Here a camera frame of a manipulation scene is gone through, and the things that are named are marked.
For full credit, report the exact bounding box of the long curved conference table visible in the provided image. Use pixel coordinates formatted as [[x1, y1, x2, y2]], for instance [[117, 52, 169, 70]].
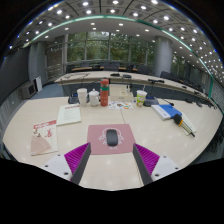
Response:
[[53, 70, 214, 108]]

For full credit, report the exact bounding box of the dark pouch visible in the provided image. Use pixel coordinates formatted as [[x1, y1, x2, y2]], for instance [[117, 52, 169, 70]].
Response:
[[143, 96, 160, 108]]

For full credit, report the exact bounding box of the white leaning board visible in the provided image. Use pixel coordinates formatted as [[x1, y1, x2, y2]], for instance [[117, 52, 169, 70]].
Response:
[[34, 75, 44, 93]]

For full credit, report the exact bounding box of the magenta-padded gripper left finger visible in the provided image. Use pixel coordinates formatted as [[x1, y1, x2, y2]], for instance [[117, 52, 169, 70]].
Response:
[[43, 142, 92, 185]]

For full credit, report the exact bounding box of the black and yellow folding umbrella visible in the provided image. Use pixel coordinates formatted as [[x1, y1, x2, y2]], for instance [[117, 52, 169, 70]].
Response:
[[172, 113, 196, 138]]

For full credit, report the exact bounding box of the group of office chairs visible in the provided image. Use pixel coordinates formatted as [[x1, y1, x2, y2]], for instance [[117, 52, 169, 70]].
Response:
[[66, 61, 208, 91]]

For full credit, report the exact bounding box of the white lidded mug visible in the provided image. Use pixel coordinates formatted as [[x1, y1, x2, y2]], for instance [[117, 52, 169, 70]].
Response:
[[88, 88, 101, 107]]

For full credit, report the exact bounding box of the blue and white book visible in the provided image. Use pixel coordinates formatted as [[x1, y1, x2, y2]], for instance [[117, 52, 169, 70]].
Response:
[[151, 104, 183, 121]]

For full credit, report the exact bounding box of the pink mouse pad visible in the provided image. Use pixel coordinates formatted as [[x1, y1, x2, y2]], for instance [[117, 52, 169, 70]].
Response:
[[86, 123, 137, 156]]

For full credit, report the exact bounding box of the colourful sticker sheet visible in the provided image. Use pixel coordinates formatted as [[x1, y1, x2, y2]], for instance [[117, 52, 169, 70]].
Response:
[[108, 100, 134, 111]]

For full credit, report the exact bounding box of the white paper booklet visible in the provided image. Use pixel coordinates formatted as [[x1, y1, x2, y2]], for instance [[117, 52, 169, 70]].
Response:
[[55, 103, 82, 127]]

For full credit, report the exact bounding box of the red thermos bottle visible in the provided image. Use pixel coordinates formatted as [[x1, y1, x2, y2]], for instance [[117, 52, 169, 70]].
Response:
[[99, 78, 110, 107]]

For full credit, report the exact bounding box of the green and white paper cup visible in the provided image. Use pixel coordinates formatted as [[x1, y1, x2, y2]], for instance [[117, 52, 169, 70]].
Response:
[[135, 89, 148, 107]]

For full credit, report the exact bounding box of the red and white magazine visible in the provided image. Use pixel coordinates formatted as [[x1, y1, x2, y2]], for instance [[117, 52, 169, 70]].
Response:
[[30, 119, 59, 157]]

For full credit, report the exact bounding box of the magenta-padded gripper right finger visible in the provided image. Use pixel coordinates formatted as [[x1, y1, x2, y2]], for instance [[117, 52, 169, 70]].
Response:
[[132, 143, 182, 186]]

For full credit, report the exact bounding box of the group of ceiling lights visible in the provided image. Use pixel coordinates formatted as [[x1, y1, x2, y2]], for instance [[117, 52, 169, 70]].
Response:
[[8, 0, 224, 81]]

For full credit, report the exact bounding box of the black computer mouse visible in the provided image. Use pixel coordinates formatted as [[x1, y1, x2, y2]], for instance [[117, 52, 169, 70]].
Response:
[[105, 128, 119, 147]]

